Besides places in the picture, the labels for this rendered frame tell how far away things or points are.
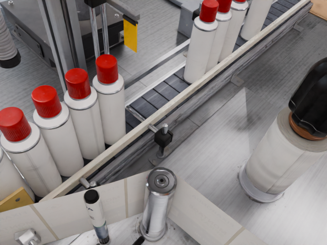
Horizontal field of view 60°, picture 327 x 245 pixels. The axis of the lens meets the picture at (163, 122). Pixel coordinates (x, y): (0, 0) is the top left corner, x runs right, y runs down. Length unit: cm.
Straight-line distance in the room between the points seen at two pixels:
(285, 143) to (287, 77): 49
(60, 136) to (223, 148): 33
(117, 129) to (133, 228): 18
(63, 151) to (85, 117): 7
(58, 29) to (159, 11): 57
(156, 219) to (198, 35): 38
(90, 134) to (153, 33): 52
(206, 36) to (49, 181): 41
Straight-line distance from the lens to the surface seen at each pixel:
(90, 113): 46
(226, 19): 66
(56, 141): 46
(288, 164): 47
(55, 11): 52
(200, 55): 65
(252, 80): 85
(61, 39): 55
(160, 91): 68
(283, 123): 45
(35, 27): 82
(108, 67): 44
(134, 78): 59
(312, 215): 62
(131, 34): 48
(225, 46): 76
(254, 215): 57
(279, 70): 92
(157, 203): 36
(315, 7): 130
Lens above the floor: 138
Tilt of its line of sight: 53 degrees down
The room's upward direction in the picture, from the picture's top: 8 degrees clockwise
